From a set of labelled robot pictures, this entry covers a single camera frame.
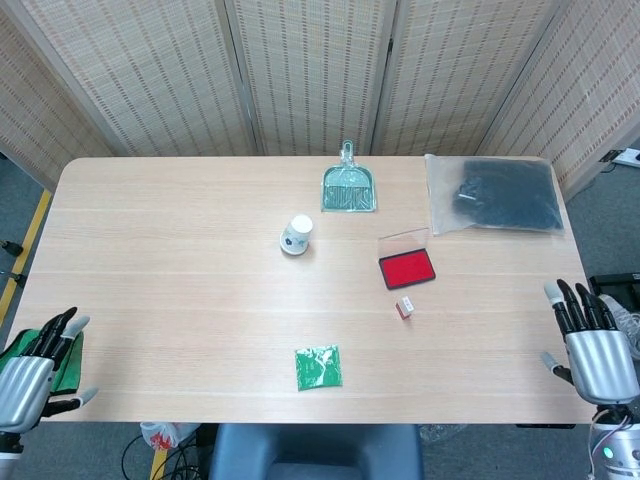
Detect black floor cables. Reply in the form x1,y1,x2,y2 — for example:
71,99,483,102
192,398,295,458
122,429,211,480

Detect red ink pad clear lid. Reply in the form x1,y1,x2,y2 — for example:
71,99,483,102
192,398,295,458
377,228,437,291

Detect white red plastic bag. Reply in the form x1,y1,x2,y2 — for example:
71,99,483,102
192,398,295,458
139,421,194,449

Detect white paper cup blue flower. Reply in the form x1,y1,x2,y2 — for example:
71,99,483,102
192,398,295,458
277,214,314,258

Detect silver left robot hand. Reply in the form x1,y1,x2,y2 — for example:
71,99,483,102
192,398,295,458
0,307,99,434

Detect white power strip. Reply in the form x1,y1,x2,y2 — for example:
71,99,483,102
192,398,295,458
601,148,640,169

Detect green tea sachet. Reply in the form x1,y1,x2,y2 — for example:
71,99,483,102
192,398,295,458
293,344,344,393

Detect plastic bag with black contents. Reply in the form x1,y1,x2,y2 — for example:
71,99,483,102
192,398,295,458
424,153,566,237

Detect grey sneaker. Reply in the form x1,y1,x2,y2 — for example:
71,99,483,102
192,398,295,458
602,293,640,351

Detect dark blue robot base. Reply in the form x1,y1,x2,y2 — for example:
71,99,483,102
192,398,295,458
207,423,425,480

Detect black box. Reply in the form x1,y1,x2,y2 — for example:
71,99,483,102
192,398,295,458
588,272,640,301

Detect green cloth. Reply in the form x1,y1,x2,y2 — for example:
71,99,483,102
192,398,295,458
0,327,85,394

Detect green dustpan brush set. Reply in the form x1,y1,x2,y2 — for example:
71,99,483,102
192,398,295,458
319,140,380,215

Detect woven folding screen panel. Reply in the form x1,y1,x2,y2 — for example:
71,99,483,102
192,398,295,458
0,0,119,186
9,0,264,157
369,0,574,156
222,0,399,156
474,0,640,201

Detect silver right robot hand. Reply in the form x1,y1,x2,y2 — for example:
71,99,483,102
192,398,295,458
541,278,640,406

